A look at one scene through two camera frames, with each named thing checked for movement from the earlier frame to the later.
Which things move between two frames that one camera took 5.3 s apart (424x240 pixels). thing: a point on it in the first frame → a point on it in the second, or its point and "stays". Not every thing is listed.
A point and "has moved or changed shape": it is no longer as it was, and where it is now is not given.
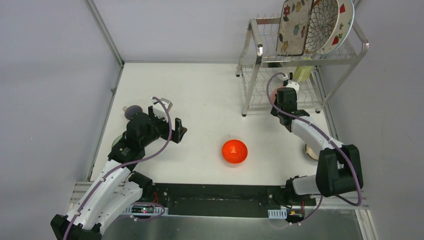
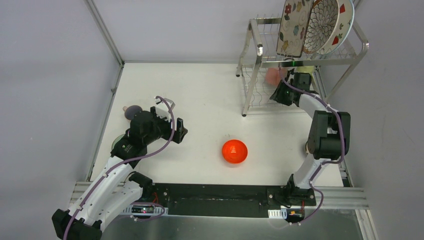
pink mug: [273, 95] has moved or changed shape
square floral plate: [293, 27] stays
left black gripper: [164, 124] stays
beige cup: [131, 110] stays
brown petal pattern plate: [323, 21] stays
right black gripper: [274, 113] → [278, 95]
